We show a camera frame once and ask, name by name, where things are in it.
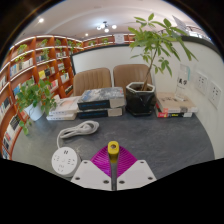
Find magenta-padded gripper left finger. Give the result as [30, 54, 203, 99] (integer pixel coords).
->
[70, 145, 113, 191]

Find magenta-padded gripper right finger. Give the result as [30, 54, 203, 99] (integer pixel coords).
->
[116, 145, 158, 191]

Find yellow charger block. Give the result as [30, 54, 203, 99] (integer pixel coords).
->
[107, 140, 120, 164]

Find round white power strip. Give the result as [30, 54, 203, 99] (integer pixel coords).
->
[51, 146, 82, 178]

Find dark blue book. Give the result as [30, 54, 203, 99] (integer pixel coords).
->
[76, 107, 124, 120]

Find thin white book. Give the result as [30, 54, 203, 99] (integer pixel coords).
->
[45, 112, 78, 121]

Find tall plant in black pot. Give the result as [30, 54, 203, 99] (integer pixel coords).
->
[125, 13, 198, 118]

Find white book with pink print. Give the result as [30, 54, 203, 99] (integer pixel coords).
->
[53, 95, 83, 116]

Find thick blue-grey cover book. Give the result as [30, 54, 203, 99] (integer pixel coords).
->
[77, 87, 127, 111]

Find beige cover book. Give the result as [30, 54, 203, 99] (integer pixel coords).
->
[155, 91, 199, 114]

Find leafy plant in white pot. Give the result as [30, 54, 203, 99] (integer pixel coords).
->
[14, 78, 58, 136]

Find tan upholstered chair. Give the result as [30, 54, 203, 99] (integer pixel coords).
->
[72, 67, 113, 98]
[112, 63, 153, 98]

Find clear acrylic sign stand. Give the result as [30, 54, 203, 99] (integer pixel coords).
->
[175, 63, 191, 101]

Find orange wooden bookshelf unit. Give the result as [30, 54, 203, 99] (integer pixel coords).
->
[0, 33, 136, 161]

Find ceiling lamp with round bulbs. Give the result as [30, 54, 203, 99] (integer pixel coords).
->
[96, 20, 118, 34]

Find white sign card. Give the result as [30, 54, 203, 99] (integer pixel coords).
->
[172, 14, 189, 34]

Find recessed ceiling spotlights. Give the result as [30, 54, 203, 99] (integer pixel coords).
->
[37, 16, 91, 38]

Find white power strip cable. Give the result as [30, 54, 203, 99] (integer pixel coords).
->
[55, 120, 100, 149]

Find white wall socket panel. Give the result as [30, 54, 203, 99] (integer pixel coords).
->
[207, 80, 222, 109]
[195, 72, 210, 96]

